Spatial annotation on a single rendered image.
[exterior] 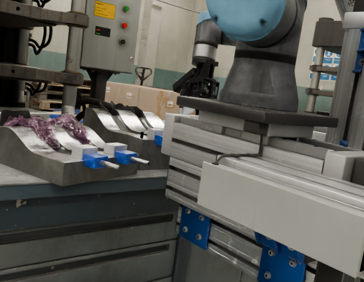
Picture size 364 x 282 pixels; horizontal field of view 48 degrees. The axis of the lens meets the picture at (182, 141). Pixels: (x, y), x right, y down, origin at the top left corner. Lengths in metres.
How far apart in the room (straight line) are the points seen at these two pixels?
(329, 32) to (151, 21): 5.01
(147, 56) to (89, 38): 7.37
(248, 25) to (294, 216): 0.28
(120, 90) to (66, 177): 4.78
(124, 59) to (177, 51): 8.25
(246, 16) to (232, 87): 0.18
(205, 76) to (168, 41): 8.91
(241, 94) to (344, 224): 0.33
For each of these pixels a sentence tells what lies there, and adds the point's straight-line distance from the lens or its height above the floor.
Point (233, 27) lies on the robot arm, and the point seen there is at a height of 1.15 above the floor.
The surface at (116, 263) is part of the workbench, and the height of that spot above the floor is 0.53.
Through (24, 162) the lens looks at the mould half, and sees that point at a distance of 1.06.
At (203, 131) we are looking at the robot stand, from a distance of 0.81.
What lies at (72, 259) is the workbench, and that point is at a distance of 1.17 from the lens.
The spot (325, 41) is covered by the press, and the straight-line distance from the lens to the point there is 5.33.
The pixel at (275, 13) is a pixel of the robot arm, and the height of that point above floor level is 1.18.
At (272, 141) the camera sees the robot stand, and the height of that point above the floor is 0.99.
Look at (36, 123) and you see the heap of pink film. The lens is 1.13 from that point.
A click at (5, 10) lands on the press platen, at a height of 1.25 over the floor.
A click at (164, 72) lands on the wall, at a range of 10.11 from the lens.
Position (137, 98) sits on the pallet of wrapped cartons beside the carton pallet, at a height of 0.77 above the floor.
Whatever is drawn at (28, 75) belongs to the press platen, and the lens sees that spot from 1.86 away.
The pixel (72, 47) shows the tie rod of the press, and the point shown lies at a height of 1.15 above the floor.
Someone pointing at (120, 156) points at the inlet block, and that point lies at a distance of 1.05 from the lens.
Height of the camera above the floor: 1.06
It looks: 8 degrees down
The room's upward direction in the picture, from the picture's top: 8 degrees clockwise
